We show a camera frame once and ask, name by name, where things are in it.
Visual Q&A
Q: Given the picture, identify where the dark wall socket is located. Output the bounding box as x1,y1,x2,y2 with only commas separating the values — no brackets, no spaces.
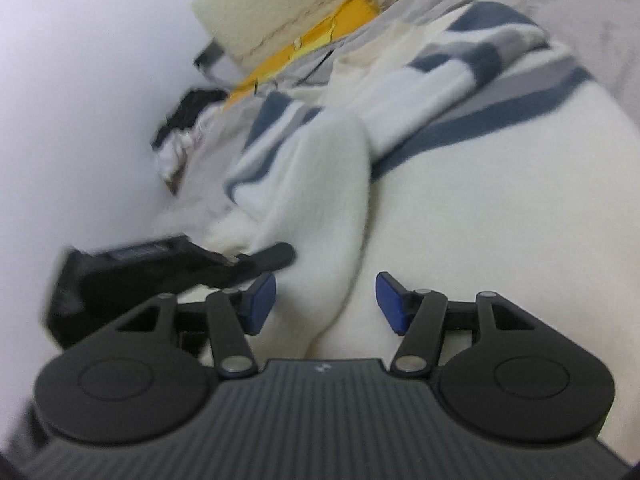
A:
194,40,228,73

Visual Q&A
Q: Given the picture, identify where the black clothes pile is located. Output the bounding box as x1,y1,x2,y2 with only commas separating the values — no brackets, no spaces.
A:
151,88,228,150

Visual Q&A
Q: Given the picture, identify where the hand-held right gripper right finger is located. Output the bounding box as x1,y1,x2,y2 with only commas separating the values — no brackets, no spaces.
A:
375,271,538,377

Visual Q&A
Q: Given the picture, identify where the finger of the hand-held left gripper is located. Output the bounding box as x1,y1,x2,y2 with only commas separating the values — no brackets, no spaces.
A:
232,242,297,282

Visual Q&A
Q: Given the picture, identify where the cardboard box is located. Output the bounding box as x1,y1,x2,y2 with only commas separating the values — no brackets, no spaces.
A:
162,167,186,196

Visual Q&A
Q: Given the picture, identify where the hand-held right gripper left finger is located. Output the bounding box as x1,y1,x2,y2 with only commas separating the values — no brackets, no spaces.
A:
117,272,277,380

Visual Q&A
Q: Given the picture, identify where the grey bedsheet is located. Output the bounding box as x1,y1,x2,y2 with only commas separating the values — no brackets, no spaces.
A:
155,0,640,241

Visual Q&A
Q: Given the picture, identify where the black cable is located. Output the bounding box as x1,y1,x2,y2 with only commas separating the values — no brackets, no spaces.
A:
295,50,336,86

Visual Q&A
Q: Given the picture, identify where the cream quilted headboard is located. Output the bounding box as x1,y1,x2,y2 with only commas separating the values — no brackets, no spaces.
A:
191,0,436,63

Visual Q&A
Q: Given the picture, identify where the yellow pillow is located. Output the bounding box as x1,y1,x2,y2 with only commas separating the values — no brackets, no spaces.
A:
222,0,378,111

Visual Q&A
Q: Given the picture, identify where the white striped sweater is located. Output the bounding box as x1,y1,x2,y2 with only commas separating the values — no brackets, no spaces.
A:
207,0,640,466

